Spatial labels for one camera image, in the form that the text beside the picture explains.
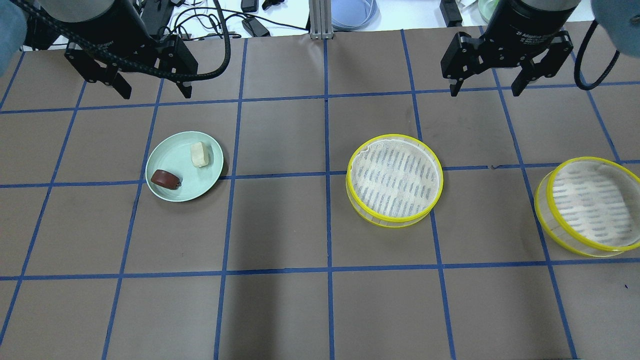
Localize dark red bun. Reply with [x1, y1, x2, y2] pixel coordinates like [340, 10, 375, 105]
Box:
[150, 169, 182, 191]

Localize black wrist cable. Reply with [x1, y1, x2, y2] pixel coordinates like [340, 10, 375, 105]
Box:
[573, 20, 621, 91]
[10, 0, 232, 83]

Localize black power adapter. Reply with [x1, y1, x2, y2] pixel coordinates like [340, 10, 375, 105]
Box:
[241, 17, 271, 38]

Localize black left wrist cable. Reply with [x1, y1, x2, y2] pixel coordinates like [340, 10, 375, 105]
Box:
[10, 0, 232, 83]

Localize white steamed bun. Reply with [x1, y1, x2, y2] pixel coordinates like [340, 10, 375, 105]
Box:
[190, 141, 210, 168]

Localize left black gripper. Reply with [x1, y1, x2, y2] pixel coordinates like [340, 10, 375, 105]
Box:
[64, 20, 198, 100]

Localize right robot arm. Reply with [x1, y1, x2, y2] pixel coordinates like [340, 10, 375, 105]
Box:
[440, 0, 579, 97]

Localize mint green plate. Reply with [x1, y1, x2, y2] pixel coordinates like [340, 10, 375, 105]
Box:
[144, 131, 225, 202]

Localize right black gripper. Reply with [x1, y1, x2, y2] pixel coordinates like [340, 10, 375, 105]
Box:
[440, 24, 574, 97]

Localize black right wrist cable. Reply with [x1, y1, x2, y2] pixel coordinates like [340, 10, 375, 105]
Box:
[573, 20, 621, 91]

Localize yellow rimmed steamer basket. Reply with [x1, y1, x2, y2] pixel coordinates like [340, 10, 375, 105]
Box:
[345, 133, 444, 229]

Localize aluminium frame post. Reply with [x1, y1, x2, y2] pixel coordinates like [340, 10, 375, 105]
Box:
[308, 0, 334, 40]

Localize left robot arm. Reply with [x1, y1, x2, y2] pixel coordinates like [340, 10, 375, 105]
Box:
[13, 0, 198, 100]

